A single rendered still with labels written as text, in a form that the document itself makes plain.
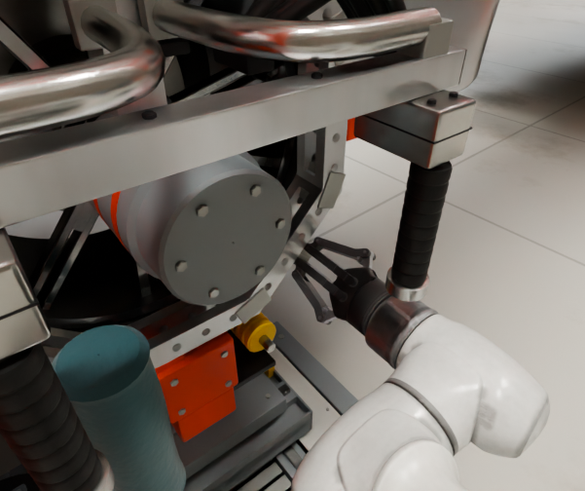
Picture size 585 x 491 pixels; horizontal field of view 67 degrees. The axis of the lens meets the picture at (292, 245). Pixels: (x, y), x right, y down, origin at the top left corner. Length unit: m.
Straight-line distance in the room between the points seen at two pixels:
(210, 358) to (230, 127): 0.45
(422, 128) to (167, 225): 0.21
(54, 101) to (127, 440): 0.35
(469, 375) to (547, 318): 1.20
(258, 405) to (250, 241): 0.67
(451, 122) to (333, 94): 0.11
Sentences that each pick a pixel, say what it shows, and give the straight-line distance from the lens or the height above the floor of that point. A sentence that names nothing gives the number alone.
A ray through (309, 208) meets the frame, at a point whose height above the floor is 0.73.
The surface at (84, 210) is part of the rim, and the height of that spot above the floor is 0.78.
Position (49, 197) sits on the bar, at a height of 0.96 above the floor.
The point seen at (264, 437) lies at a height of 0.15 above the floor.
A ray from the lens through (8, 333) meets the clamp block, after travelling 0.24.
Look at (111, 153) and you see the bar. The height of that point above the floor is 0.97.
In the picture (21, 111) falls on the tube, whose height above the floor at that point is 1.00.
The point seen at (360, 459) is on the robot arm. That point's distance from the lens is 0.46.
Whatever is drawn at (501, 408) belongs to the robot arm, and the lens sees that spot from 0.52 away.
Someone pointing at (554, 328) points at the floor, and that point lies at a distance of 1.68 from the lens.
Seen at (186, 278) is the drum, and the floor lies 0.84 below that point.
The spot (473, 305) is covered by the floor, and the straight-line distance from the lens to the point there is 1.65.
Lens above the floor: 1.07
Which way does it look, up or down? 37 degrees down
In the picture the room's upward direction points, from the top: straight up
